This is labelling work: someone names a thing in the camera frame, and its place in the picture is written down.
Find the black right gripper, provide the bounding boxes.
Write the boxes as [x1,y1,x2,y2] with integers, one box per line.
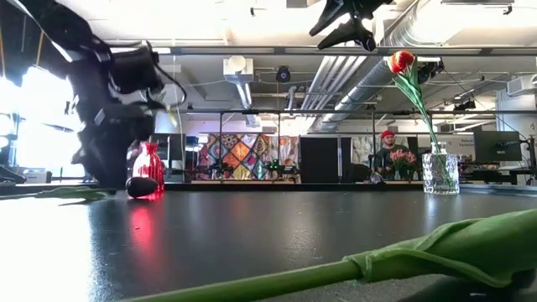
[309,0,394,52]

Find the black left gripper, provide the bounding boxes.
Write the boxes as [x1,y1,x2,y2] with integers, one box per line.
[69,79,159,188]

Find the black artificial tulip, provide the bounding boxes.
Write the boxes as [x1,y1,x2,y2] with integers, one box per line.
[35,176,159,201]

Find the green tulip stem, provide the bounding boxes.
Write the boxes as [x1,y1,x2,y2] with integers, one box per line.
[119,208,537,302]

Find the red ribbed glass vase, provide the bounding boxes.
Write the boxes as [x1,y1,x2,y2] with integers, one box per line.
[132,141,166,195]

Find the clear dimpled glass vase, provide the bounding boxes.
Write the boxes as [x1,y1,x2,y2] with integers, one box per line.
[422,141,461,195]

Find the black computer monitor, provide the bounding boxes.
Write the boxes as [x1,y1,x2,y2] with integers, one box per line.
[473,130,524,163]
[150,133,186,163]

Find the bright window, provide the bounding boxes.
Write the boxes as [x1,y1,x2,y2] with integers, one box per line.
[0,65,96,180]

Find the small grey box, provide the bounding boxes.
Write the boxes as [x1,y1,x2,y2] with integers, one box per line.
[23,167,54,185]

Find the aluminium beam with light strip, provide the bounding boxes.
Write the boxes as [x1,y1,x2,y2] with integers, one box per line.
[104,44,537,59]

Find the white ceiling unit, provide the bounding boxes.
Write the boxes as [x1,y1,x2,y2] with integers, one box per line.
[222,55,255,84]

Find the white leaf print cloth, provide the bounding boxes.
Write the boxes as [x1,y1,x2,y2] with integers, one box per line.
[351,136,381,167]

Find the person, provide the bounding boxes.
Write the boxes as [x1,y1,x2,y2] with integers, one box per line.
[371,129,420,181]

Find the colourful patchwork quilt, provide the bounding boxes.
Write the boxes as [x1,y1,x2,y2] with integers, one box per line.
[199,133,274,181]

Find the distant wooden table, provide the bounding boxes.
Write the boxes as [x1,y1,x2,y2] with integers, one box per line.
[190,179,301,186]

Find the black partition panel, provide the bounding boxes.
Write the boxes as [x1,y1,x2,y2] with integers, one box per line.
[300,137,353,184]

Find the orange floral cloth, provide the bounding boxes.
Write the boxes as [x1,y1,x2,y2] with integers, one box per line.
[268,134,301,169]

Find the black track light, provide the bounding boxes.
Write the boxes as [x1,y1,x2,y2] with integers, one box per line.
[452,99,477,112]

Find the pink flower bouquet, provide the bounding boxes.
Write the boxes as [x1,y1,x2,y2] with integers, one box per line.
[388,148,419,181]

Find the black table mat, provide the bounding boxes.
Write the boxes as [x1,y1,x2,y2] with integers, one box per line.
[0,190,537,302]

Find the white printed sign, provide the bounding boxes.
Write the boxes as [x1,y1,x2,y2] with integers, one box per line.
[444,133,476,159]

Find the white air conditioner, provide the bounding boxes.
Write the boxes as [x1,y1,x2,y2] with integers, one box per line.
[505,74,537,97]

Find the silver ventilation duct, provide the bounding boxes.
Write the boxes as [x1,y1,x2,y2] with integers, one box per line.
[318,0,446,132]

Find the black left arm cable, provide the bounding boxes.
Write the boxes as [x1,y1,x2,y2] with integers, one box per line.
[153,62,188,108]

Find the distant black metal frame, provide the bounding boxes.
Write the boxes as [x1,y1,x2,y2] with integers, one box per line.
[163,107,537,184]

